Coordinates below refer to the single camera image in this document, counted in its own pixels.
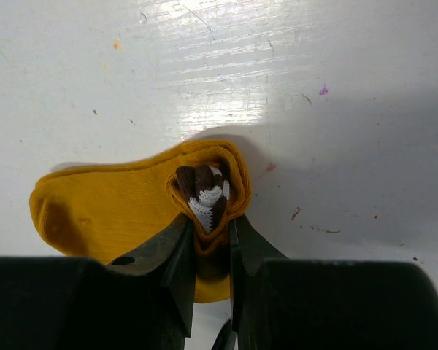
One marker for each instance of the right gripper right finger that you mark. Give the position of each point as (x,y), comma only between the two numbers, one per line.
(281,303)

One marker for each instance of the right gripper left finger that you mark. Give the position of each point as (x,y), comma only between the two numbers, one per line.
(143,299)

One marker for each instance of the mustard yellow sock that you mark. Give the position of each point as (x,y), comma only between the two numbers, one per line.
(105,211)

